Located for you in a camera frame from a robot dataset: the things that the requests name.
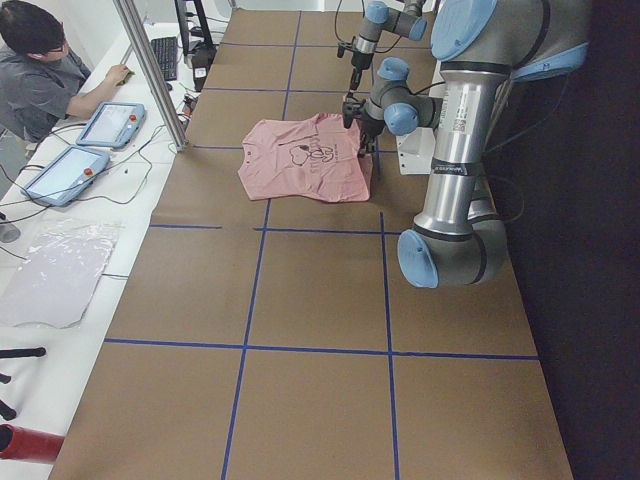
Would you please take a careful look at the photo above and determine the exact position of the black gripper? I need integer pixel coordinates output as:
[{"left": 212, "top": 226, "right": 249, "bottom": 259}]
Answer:
[
  {"left": 357, "top": 115, "right": 384, "bottom": 158},
  {"left": 349, "top": 49, "right": 371, "bottom": 92}
]

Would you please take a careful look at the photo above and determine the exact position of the pink Snoopy t-shirt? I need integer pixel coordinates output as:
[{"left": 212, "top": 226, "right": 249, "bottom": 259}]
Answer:
[{"left": 238, "top": 113, "right": 373, "bottom": 203}]

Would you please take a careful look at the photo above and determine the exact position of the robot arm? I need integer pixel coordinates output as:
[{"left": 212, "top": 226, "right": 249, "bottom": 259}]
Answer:
[
  {"left": 343, "top": 1, "right": 592, "bottom": 288},
  {"left": 338, "top": 1, "right": 427, "bottom": 91}
]

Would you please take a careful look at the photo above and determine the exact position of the black box with label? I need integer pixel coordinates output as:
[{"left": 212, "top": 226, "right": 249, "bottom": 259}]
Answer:
[{"left": 191, "top": 45, "right": 217, "bottom": 92}]

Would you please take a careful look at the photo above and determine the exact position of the black keyboard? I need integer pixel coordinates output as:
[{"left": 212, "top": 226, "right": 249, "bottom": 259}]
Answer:
[{"left": 150, "top": 37, "right": 178, "bottom": 81}]

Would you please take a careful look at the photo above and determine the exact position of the upper teach pendant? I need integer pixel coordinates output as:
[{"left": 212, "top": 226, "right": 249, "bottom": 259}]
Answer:
[{"left": 76, "top": 102, "right": 146, "bottom": 149}]

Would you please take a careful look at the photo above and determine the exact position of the teach pendant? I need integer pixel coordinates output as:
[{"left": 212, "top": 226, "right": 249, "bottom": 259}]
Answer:
[
  {"left": 21, "top": 146, "right": 110, "bottom": 207},
  {"left": 76, "top": 102, "right": 146, "bottom": 149}
]

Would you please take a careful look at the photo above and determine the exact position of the lower teach pendant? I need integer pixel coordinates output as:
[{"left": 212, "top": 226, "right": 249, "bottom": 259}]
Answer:
[{"left": 21, "top": 146, "right": 110, "bottom": 207}]

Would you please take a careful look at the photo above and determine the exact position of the seated person grey shirt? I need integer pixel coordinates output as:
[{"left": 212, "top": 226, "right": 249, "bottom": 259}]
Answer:
[{"left": 1, "top": 1, "right": 131, "bottom": 143}]

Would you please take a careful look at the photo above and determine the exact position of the plastic bag on table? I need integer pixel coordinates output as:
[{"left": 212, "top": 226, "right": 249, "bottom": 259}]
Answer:
[{"left": 1, "top": 217, "right": 123, "bottom": 329}]

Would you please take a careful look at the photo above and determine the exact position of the red cylinder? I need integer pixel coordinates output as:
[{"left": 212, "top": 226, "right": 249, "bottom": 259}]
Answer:
[{"left": 1, "top": 424, "right": 65, "bottom": 464}]

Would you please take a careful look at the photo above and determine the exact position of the aluminium frame post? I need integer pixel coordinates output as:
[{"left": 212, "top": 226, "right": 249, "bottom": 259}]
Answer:
[{"left": 113, "top": 0, "right": 188, "bottom": 152}]

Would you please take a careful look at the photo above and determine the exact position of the black camera tripod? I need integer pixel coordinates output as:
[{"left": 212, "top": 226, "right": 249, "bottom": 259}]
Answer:
[{"left": 0, "top": 346, "right": 47, "bottom": 422}]

